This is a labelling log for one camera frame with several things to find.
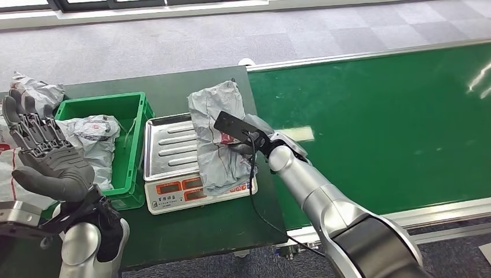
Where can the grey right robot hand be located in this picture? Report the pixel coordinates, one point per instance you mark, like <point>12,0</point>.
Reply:
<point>262,126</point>

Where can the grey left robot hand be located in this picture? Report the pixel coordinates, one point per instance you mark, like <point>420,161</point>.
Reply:
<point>61,169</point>

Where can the grey plastic package red print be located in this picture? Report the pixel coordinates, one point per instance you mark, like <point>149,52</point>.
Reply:
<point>214,103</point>

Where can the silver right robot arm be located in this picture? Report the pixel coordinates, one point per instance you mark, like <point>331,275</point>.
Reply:
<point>330,207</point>

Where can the crumpled grey plastic package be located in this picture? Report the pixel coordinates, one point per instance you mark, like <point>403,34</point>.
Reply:
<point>42,94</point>

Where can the green plastic basket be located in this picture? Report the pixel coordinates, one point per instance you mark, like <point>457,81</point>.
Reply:
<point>130,111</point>

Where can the white round cap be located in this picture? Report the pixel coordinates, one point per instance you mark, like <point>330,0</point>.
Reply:
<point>246,62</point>

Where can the white electronic scale steel pan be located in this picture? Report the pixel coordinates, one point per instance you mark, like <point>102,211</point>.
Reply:
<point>168,153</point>

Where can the grey table foot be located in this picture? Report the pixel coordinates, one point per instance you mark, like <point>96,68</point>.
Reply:
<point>241,253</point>

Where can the white sheet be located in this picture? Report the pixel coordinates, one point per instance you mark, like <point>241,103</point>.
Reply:
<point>486,253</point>

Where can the right wrist camera black plate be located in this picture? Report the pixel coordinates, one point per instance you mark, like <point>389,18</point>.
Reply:
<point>234,126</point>

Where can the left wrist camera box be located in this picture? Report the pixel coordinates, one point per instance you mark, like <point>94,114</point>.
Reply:
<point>19,216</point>

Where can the green conveyor belt aluminium frame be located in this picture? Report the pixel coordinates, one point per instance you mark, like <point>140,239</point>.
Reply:
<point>383,126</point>

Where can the dark window frame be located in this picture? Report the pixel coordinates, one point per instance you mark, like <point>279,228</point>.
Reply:
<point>115,4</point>

